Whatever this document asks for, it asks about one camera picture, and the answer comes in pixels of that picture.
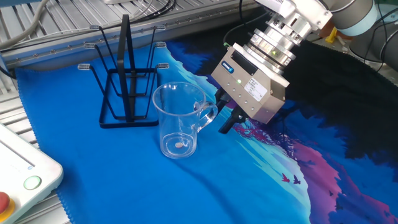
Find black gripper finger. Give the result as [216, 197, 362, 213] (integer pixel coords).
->
[218, 105, 249, 135]
[214, 88, 233, 113]

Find grey Schunk gripper body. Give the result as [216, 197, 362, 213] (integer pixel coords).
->
[210, 42, 290, 124]

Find clear plastic cup with handle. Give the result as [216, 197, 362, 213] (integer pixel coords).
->
[152, 82, 218, 160]

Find blue landscape print cloth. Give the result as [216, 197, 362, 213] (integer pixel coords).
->
[15, 14, 398, 224]

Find yellow plastic object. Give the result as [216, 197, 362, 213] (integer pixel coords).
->
[325, 26, 338, 44]

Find white teach pendant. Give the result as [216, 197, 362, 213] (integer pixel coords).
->
[0, 123, 65, 224]

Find black cable with green connector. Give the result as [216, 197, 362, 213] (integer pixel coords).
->
[222, 12, 271, 49]

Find black wire cup rack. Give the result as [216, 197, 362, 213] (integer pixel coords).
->
[77, 14, 170, 129]

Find aluminium table edge rail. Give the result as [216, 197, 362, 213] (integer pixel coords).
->
[0, 2, 249, 71]

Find thick grey cable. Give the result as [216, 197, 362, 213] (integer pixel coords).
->
[0, 0, 50, 50]

